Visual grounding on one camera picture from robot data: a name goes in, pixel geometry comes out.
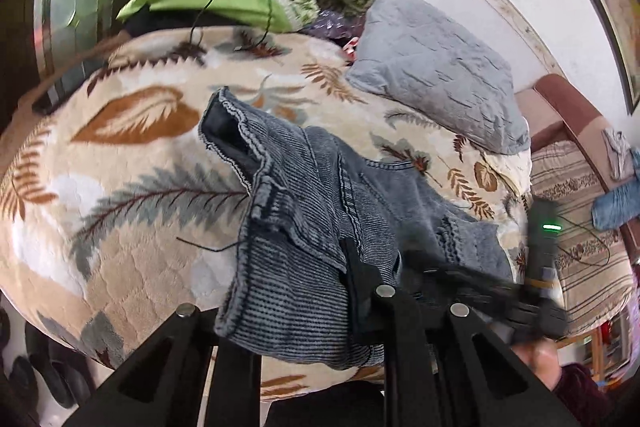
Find grey washed denim pants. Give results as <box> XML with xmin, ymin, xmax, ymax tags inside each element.
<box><xmin>200</xmin><ymin>89</ymin><xmax>512</xmax><ymax>371</ymax></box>

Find person's right hand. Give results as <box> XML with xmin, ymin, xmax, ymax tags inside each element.
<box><xmin>511</xmin><ymin>338</ymin><xmax>562</xmax><ymax>390</ymax></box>

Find black shoes on floor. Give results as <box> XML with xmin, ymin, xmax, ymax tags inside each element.
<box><xmin>1</xmin><ymin>307</ymin><xmax>96</xmax><ymax>419</ymax></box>

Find lilac garment on headboard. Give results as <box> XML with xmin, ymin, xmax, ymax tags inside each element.
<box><xmin>602</xmin><ymin>127</ymin><xmax>634</xmax><ymax>181</ymax></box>

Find leaf patterned beige bedspread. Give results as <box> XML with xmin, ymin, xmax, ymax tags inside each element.
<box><xmin>0</xmin><ymin>25</ymin><xmax>534</xmax><ymax>403</ymax></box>

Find grey quilted pillow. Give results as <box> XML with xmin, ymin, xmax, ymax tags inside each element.
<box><xmin>346</xmin><ymin>0</ymin><xmax>530</xmax><ymax>155</ymax></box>

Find purple plastic bag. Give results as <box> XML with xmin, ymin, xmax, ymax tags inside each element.
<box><xmin>299</xmin><ymin>10</ymin><xmax>366</xmax><ymax>46</ymax></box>

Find black cable on bed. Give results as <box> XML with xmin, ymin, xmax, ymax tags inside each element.
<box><xmin>186</xmin><ymin>0</ymin><xmax>277</xmax><ymax>53</ymax></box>

